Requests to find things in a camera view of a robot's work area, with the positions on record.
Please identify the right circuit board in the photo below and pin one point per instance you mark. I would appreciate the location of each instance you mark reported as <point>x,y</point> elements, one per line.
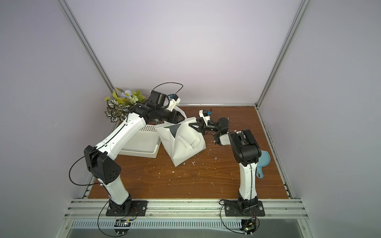
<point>249,226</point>

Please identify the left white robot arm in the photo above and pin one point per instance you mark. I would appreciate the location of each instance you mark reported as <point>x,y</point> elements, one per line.
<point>100,160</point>

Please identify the white insulated delivery bag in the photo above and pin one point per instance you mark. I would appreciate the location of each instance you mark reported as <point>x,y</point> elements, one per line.
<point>181,141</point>

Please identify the white perforated plastic basket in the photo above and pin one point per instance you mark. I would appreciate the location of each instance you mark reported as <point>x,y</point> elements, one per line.
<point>145,143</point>

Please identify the circuit board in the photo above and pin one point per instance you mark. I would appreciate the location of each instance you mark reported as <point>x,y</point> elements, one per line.
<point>121,227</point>
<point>249,226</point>

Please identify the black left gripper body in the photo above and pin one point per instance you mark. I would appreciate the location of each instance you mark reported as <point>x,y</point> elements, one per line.
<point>164,115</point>

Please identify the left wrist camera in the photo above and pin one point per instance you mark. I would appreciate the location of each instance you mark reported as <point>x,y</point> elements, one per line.
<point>174,100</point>

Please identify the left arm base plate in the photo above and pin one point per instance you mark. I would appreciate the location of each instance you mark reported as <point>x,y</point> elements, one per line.
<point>128,208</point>

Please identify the left circuit board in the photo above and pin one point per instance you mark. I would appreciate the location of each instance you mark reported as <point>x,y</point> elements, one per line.
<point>121,227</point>

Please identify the teal dustpan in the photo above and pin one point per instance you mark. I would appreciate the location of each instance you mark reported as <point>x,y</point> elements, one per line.
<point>264,160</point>

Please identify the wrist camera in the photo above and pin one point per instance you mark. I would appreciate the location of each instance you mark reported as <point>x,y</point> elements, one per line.
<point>174,100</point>
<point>205,116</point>

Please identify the artificial plant with striped leaves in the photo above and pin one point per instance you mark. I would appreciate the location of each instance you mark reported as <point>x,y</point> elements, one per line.
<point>121,102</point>

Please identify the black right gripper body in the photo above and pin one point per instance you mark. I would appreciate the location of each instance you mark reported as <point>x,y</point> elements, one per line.
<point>203,127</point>

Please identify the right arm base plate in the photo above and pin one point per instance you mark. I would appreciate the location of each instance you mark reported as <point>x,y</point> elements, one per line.
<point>234,208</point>

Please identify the aluminium mounting rail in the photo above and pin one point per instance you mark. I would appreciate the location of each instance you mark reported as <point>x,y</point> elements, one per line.
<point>178,214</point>

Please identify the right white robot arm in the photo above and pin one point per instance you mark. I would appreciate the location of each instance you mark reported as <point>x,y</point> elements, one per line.
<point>246,152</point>

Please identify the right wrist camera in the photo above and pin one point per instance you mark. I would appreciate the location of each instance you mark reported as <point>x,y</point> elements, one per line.
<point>205,116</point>

